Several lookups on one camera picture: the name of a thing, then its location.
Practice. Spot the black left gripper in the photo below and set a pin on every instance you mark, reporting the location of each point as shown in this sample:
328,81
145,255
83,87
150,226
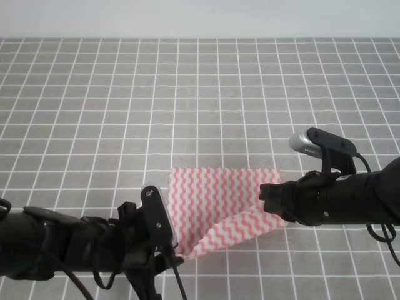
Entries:
141,262

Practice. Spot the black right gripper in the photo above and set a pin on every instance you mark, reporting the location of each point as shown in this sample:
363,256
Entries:
297,201

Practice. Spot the pink wavy striped towel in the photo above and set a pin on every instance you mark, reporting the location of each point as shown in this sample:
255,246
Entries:
215,208

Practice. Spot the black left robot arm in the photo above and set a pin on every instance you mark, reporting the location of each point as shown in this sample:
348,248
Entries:
36,243

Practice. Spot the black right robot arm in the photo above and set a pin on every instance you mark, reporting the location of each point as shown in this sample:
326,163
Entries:
319,198

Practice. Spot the grey grid tablecloth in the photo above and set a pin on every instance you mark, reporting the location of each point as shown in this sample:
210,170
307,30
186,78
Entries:
86,122

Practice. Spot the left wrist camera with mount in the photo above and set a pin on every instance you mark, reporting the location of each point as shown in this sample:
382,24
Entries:
157,218

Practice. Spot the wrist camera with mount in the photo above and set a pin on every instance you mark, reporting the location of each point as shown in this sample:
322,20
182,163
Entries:
334,151
157,218

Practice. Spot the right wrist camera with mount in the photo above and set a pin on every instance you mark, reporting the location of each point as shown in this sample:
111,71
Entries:
334,151

